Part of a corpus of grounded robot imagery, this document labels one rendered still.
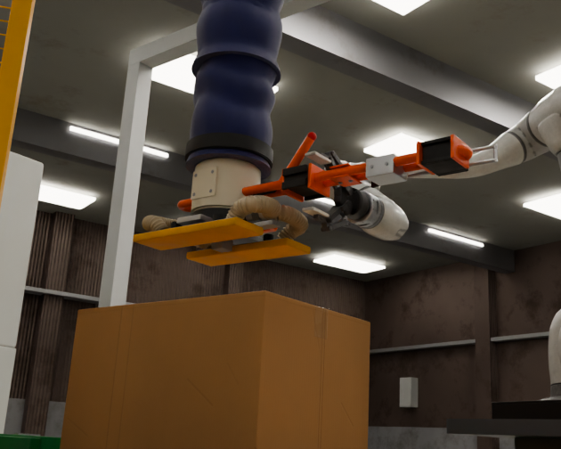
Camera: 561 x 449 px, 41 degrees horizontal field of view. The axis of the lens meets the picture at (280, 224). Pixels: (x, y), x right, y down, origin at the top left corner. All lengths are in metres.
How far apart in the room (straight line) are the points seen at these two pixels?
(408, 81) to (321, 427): 5.08
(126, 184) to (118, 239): 0.37
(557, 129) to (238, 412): 1.14
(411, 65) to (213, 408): 5.31
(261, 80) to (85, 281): 10.56
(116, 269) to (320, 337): 3.27
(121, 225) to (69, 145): 3.86
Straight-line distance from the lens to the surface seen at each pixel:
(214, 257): 1.97
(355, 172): 1.65
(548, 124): 2.13
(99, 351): 1.83
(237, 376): 1.51
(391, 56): 6.45
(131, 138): 5.06
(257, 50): 1.97
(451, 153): 1.53
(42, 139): 8.57
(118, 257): 4.83
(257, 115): 1.91
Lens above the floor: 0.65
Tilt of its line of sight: 16 degrees up
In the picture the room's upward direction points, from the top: 3 degrees clockwise
